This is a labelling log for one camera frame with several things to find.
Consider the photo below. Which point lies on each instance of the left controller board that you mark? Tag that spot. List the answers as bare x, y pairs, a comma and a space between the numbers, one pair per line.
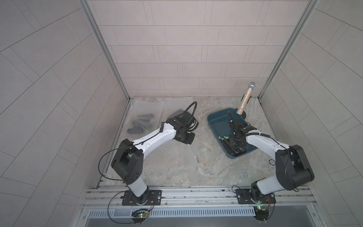
140, 215

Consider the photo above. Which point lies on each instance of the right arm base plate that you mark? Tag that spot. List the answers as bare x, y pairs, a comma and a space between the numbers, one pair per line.
249, 196

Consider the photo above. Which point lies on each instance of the right controller board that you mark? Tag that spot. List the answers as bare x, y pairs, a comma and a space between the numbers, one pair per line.
261, 213

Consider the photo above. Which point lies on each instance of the teal plastic bin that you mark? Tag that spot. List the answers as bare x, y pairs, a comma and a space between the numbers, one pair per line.
218, 123

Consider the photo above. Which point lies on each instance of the clear zip-top bag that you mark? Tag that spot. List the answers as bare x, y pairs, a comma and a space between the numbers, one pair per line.
175, 106
173, 163
134, 128

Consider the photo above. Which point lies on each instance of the controller board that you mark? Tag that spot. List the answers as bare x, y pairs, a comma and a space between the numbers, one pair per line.
140, 215
261, 213

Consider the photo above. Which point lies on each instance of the aluminium mounting rail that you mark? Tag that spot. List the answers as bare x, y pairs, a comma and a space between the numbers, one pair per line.
172, 197

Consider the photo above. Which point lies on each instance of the blue poker chip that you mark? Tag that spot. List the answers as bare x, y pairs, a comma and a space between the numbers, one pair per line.
272, 162

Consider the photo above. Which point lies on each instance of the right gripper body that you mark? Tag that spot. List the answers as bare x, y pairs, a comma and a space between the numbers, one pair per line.
234, 142

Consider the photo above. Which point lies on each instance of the eggplant at bin front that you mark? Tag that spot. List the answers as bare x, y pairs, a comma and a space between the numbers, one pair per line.
225, 138

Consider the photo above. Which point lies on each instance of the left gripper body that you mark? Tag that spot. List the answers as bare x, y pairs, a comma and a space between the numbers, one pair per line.
185, 137

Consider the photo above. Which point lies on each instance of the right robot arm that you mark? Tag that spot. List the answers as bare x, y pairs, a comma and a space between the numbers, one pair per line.
291, 164

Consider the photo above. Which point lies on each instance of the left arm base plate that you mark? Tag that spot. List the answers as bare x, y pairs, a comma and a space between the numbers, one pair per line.
148, 198

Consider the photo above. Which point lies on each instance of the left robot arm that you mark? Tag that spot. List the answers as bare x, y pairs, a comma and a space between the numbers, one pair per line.
129, 157

